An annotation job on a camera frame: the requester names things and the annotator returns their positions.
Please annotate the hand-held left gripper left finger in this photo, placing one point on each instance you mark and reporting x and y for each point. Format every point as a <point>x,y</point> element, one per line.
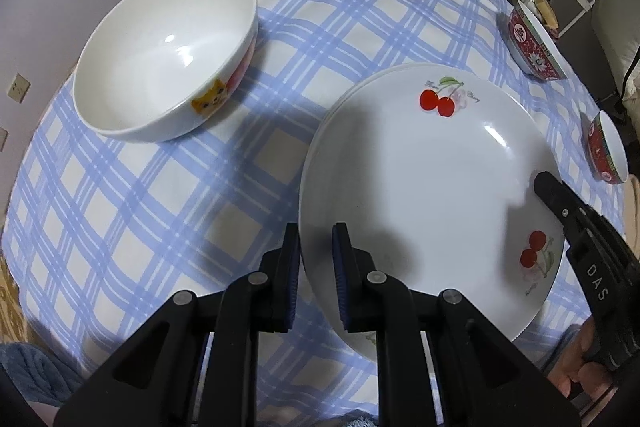
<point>285,277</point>

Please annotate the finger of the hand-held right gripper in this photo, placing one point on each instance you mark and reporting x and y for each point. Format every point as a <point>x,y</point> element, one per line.
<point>555,197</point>

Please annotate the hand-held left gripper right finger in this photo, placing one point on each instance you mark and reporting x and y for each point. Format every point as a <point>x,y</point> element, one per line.
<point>342,282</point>

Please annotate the red patterned bowl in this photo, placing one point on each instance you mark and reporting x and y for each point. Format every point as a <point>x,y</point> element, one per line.
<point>532,47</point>
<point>600,152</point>

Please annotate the large white cherry print plate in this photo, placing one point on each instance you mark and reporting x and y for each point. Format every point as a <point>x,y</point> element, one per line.
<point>440,177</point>

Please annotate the white bowl with cat print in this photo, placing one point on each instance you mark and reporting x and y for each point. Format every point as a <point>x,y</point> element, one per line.
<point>165,57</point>

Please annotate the person's right hand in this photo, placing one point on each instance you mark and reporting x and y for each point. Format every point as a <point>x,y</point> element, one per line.
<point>570,367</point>

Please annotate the blue plaid tablecloth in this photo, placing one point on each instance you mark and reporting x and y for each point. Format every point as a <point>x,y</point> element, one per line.
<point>350,7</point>

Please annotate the blue fleece cloth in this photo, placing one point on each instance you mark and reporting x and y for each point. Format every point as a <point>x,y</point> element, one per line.
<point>25,367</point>

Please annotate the tan floral blanket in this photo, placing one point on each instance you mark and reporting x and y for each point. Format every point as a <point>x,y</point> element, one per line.
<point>10,302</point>

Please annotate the white wall socket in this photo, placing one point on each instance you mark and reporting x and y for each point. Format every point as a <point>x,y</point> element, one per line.
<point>19,87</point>
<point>2,139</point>

